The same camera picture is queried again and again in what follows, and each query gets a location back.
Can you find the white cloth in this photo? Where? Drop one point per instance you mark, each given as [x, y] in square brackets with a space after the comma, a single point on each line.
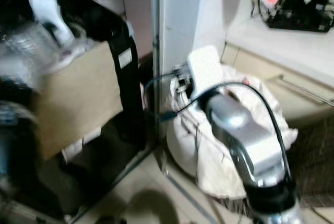
[209, 161]

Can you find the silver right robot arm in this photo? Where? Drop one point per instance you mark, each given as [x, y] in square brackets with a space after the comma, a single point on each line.
[250, 140]

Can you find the white label sticker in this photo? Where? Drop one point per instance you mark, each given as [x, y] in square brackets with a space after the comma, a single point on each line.
[125, 58]

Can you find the white cabinet side panel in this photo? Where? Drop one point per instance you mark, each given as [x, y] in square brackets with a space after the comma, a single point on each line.
[188, 10]

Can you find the brown cardboard box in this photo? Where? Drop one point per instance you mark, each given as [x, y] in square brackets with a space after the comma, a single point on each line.
[78, 104]

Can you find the brown woven basket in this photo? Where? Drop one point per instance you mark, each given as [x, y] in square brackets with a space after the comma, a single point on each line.
[313, 161]

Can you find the clear plastic bag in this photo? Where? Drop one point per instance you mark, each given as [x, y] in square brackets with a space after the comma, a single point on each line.
[31, 46]

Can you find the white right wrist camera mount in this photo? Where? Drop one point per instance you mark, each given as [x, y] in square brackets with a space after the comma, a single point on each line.
[203, 67]

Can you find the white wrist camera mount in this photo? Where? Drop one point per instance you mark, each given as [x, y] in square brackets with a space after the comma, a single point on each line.
[203, 67]
[47, 4]

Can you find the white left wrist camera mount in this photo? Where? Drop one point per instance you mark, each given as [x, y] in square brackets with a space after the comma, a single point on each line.
[47, 4]

